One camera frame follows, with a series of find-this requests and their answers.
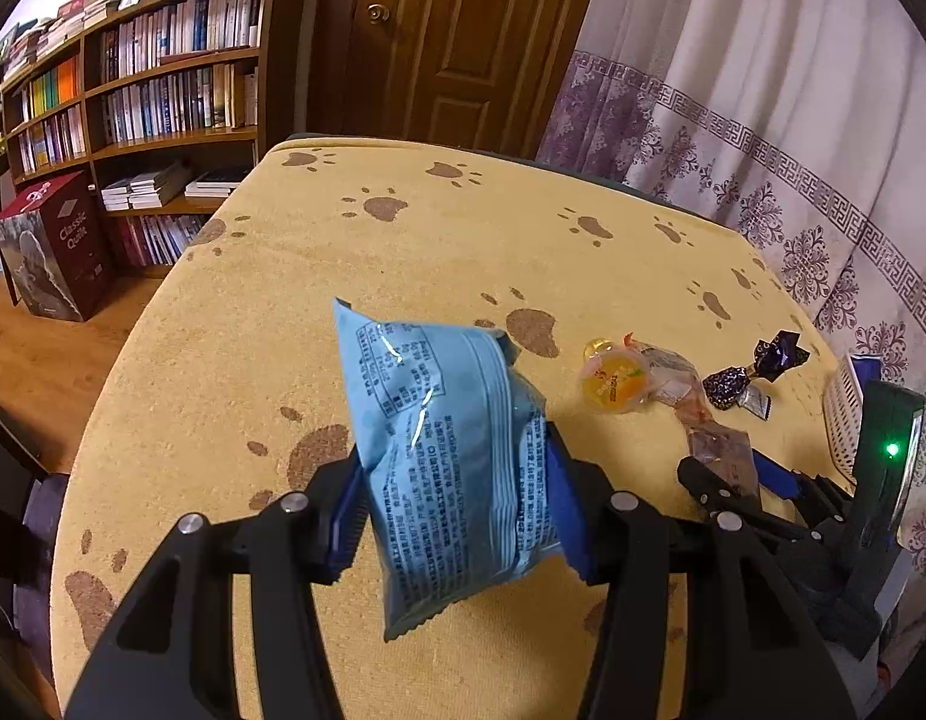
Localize brown candy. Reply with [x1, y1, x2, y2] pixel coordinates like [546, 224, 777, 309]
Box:
[688, 424, 760, 500]

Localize brown wooden door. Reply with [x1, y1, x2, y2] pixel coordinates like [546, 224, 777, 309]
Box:
[305, 0, 610, 162]

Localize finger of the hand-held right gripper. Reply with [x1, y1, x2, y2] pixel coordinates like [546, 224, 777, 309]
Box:
[751, 454, 854, 537]
[676, 454, 813, 548]

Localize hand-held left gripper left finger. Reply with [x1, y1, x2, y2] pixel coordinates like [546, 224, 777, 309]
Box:
[61, 457, 370, 720]

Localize orange jelly cup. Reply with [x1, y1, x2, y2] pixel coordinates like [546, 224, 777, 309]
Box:
[579, 337, 651, 412]

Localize silver foil candy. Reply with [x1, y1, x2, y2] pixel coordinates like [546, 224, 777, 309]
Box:
[736, 382, 775, 419]

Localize clear candy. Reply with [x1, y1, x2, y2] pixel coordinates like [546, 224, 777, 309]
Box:
[635, 341, 715, 428]

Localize wooden bookshelf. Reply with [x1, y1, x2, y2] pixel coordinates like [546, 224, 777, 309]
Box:
[0, 0, 310, 278]

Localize white plastic basket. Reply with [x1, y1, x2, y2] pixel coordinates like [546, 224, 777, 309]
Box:
[821, 355, 869, 482]

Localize dark red cardboard box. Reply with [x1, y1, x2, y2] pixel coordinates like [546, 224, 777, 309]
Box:
[0, 171, 117, 323]

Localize white purple patterned curtain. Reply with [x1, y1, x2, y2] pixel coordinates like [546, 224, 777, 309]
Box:
[538, 0, 926, 563]

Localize light blue snack packet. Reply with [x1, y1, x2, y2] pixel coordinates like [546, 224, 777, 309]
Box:
[334, 298, 565, 642]

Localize dark purple candy wrapper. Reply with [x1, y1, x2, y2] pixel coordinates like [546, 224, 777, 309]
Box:
[751, 328, 810, 383]
[703, 364, 756, 412]

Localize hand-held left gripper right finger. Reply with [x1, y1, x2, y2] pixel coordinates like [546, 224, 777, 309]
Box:
[545, 424, 858, 720]

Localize dark furniture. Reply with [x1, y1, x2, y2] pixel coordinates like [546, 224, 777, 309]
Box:
[0, 390, 72, 646]

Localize rows of shelved books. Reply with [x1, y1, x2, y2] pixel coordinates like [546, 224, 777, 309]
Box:
[0, 0, 265, 267]

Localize yellow paw print mat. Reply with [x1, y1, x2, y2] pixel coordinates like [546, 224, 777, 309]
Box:
[50, 136, 884, 720]

